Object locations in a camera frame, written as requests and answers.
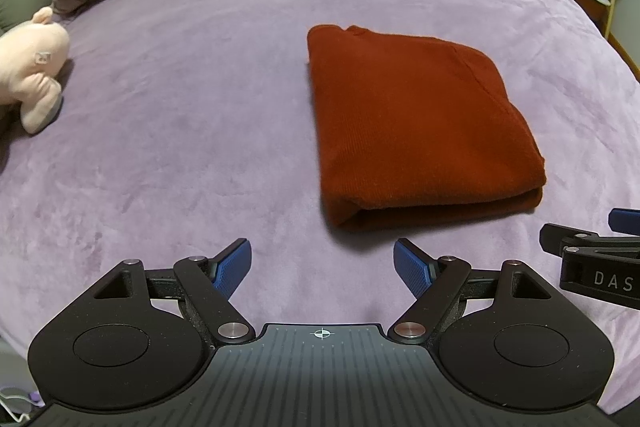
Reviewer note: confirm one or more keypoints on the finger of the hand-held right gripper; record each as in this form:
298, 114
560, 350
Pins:
627, 219
555, 237

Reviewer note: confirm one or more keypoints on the pink plush toy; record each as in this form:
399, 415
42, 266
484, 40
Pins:
30, 67

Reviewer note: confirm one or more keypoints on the red knit sweater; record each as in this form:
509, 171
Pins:
410, 127

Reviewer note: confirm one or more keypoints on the purple bed sheet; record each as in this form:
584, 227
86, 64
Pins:
175, 132

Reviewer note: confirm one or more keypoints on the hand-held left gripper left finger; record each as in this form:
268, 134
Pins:
232, 269

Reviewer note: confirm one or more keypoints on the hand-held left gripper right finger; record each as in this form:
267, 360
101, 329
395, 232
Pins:
412, 267

